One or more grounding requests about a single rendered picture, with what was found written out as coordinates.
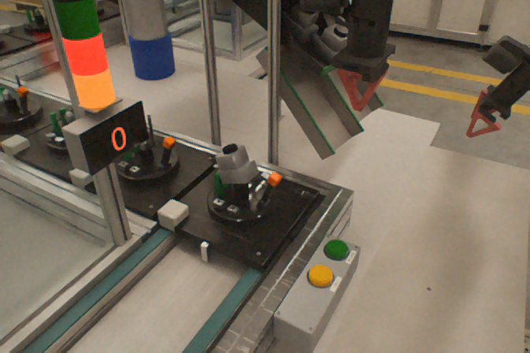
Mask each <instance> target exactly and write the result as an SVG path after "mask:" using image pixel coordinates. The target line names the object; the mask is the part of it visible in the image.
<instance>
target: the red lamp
mask: <svg viewBox="0 0 530 353"><path fill-rule="evenodd" d="M62 39H63V43H64V46H65V51H66V54H67V57H68V60H69V65H70V68H71V72H72V73H73V74H75V75H78V76H93V75H97V74H100V73H102V72H105V71H106V70H107V69H108V67H109V65H108V61H107V58H106V51H105V47H104V43H103V37H102V33H100V34H99V35H98V36H96V37H94V38H91V39H85V40H67V39H64V38H62Z"/></svg>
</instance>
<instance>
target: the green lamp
mask: <svg viewBox="0 0 530 353"><path fill-rule="evenodd" d="M52 2H53V5H54V10H55V13H56V17H57V19H58V25H59V28H60V31H61V34H62V38H64V39H67V40H85V39H91V38H94V37H96V36H98V35H99V34H100V33H101V29H100V26H99V18H98V15H97V11H96V7H95V1H94V0H79V1H72V2H60V1H56V0H52Z"/></svg>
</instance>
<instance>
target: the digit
mask: <svg viewBox="0 0 530 353"><path fill-rule="evenodd" d="M102 129H103V135H104V138H105V141H106V147H107V150H108V154H109V157H110V160H111V161H112V160H113V159H115V158H116V157H117V156H119V155H120V154H123V153H124V152H126V151H127V150H128V149H130V148H131V147H133V142H132V137H131V134H130V130H129V123H128V118H127V115H126V114H124V115H123V116H121V117H119V118H118V119H116V120H114V121H112V122H110V123H109V124H107V125H105V126H103V127H102Z"/></svg>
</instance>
